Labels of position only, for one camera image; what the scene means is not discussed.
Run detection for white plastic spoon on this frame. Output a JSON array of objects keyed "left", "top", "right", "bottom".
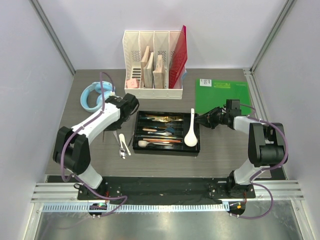
[{"left": 152, "top": 131, "right": 173, "bottom": 137}]

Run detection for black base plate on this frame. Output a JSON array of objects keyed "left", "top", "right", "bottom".
[{"left": 77, "top": 176, "right": 256, "bottom": 201}]

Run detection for pink cube box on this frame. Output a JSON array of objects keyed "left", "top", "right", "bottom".
[{"left": 126, "top": 78, "right": 140, "bottom": 89}]

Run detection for blue plastic spoon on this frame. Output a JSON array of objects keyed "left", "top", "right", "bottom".
[{"left": 148, "top": 127, "right": 175, "bottom": 134}]

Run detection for large white ceramic spoon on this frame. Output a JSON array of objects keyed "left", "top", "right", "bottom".
[{"left": 184, "top": 108, "right": 198, "bottom": 147}]

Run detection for wooden board right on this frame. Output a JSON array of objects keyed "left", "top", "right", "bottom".
[{"left": 152, "top": 54, "right": 165, "bottom": 89}]

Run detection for wooden board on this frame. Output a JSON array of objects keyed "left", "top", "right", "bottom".
[
  {"left": 140, "top": 46, "right": 154, "bottom": 89},
  {"left": 152, "top": 54, "right": 165, "bottom": 89}
]

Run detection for magenta plastic folder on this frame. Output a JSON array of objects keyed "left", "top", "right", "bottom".
[{"left": 168, "top": 25, "right": 188, "bottom": 89}]

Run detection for light blue headphones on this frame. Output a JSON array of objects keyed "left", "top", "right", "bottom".
[{"left": 80, "top": 81, "right": 116, "bottom": 113}]

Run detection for orange chopstick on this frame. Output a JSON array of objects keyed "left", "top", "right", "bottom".
[{"left": 142, "top": 138, "right": 182, "bottom": 143}]

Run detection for small white ceramic spoon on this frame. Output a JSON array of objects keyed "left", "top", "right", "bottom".
[{"left": 138, "top": 140, "right": 156, "bottom": 148}]

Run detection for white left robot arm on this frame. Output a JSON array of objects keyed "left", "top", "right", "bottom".
[{"left": 52, "top": 93, "right": 139, "bottom": 200}]

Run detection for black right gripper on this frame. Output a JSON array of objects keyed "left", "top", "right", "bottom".
[{"left": 196, "top": 106, "right": 230, "bottom": 130}]

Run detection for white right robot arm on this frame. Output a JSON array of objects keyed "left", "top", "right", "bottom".
[{"left": 195, "top": 99, "right": 289, "bottom": 198}]

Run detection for white cable duct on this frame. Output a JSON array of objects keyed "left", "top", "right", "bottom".
[{"left": 42, "top": 202, "right": 230, "bottom": 213}]

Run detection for green cutting mat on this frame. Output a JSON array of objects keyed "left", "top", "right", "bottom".
[{"left": 195, "top": 78, "right": 252, "bottom": 115}]

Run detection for white file organizer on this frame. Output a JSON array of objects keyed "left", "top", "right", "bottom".
[{"left": 122, "top": 26, "right": 188, "bottom": 100}]

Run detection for black cutlery tray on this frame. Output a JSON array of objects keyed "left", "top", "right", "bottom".
[{"left": 132, "top": 110, "right": 201, "bottom": 157}]

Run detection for white chopstick in tray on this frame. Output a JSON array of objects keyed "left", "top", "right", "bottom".
[{"left": 147, "top": 142, "right": 173, "bottom": 147}]

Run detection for mesh zipper pouch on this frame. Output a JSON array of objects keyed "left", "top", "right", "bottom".
[{"left": 181, "top": 69, "right": 187, "bottom": 80}]

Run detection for wooden board left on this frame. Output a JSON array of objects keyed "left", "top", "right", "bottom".
[{"left": 140, "top": 46, "right": 154, "bottom": 89}]

